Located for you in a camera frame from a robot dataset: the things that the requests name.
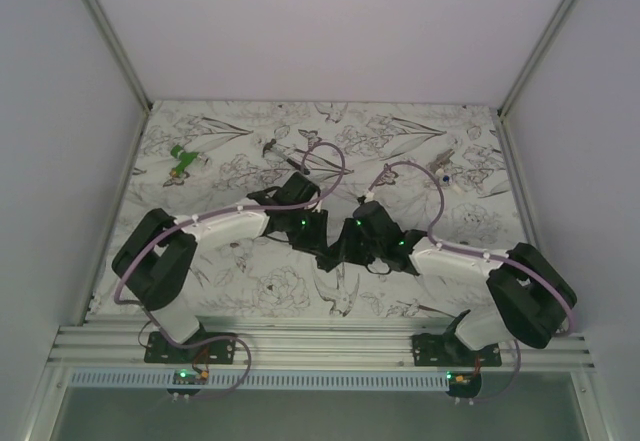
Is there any small circuit board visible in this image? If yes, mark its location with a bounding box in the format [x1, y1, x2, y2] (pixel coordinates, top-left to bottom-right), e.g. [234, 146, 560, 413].
[167, 368, 208, 402]
[446, 372, 482, 405]

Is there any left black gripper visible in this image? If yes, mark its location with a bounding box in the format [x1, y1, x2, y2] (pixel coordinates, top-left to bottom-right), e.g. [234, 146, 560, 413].
[286, 207, 329, 258]

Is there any small black handled hammer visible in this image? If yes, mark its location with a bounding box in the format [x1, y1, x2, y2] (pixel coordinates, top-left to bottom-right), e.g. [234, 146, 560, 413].
[262, 138, 310, 175]

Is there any left small circuit board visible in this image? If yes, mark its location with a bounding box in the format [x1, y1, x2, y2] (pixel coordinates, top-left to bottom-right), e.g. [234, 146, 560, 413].
[167, 368, 208, 402]

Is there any white slotted cable duct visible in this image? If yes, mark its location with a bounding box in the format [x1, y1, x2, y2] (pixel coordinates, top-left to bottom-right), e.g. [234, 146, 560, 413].
[69, 368, 448, 392]

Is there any floral patterned table mat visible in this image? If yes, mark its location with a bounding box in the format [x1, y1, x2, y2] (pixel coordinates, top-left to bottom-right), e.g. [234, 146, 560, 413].
[110, 100, 525, 319]

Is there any green plastic connector part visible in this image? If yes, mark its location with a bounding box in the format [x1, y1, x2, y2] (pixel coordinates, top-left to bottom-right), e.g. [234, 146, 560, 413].
[169, 145, 199, 178]

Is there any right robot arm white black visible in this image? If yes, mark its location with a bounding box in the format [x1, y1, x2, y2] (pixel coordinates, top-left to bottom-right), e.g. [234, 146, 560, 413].
[317, 201, 577, 366]

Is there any right small circuit board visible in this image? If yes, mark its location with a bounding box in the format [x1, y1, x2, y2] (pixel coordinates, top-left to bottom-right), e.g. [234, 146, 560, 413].
[446, 372, 482, 405]

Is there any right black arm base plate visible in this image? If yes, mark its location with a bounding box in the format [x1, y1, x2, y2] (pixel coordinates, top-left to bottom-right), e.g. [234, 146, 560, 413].
[411, 333, 502, 368]

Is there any left aluminium corner post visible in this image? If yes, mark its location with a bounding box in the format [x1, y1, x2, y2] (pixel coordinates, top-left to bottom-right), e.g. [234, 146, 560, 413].
[81, 0, 153, 113]

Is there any aluminium corner post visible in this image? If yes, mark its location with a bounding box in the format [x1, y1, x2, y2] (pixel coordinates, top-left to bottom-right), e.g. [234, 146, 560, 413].
[81, 0, 153, 113]
[497, 0, 579, 120]

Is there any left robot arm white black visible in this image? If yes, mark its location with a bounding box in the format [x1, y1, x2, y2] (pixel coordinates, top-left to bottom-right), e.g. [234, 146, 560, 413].
[112, 172, 324, 363]

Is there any right aluminium corner post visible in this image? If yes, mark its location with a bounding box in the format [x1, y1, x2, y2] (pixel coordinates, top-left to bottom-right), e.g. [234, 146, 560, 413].
[497, 0, 579, 120]

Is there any grey metal fitting part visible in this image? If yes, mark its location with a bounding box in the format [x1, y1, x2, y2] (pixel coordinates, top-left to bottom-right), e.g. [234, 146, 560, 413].
[428, 148, 455, 174]

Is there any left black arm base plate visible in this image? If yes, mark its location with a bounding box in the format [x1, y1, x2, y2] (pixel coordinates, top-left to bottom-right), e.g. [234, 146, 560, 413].
[143, 332, 236, 365]

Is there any aluminium rail front frame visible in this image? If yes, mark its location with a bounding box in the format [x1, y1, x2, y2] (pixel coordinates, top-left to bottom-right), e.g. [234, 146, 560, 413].
[48, 316, 595, 372]

